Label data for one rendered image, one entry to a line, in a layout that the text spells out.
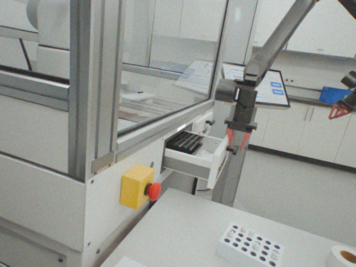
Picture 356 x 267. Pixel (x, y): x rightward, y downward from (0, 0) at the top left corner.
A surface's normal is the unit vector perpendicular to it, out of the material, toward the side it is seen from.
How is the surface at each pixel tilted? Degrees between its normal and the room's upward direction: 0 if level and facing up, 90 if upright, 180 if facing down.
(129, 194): 90
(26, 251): 90
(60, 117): 90
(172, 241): 0
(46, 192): 90
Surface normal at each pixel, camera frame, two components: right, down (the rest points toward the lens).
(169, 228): 0.15, -0.95
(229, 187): 0.31, 0.32
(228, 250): -0.51, 0.18
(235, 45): -0.29, 0.24
